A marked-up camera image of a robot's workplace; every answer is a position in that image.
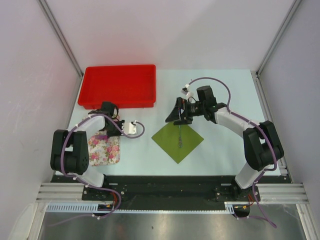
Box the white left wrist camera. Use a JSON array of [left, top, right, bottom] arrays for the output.
[[123, 121, 137, 135]]

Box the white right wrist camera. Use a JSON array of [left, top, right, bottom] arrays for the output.
[[180, 84, 194, 99]]

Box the red plastic bin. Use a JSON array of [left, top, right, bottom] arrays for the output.
[[77, 64, 156, 110]]

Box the aluminium frame rail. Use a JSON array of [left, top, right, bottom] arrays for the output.
[[251, 71, 320, 240]]

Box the iridescent rainbow fork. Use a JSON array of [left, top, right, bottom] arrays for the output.
[[95, 135, 109, 141]]

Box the iridescent rainbow spoon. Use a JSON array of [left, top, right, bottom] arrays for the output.
[[177, 125, 183, 149]]

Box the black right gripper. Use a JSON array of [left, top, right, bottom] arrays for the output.
[[165, 97, 206, 126]]

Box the white slotted cable duct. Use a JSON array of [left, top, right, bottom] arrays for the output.
[[46, 203, 234, 214]]

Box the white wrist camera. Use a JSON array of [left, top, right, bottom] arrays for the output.
[[123, 121, 137, 135], [180, 84, 194, 99]]

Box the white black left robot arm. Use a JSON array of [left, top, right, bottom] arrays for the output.
[[50, 101, 125, 200]]

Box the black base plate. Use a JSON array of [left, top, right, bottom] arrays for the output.
[[49, 174, 262, 218]]

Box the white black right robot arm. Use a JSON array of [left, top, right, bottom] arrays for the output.
[[165, 85, 284, 201]]

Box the green paper napkin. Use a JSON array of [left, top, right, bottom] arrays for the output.
[[151, 122, 204, 164]]

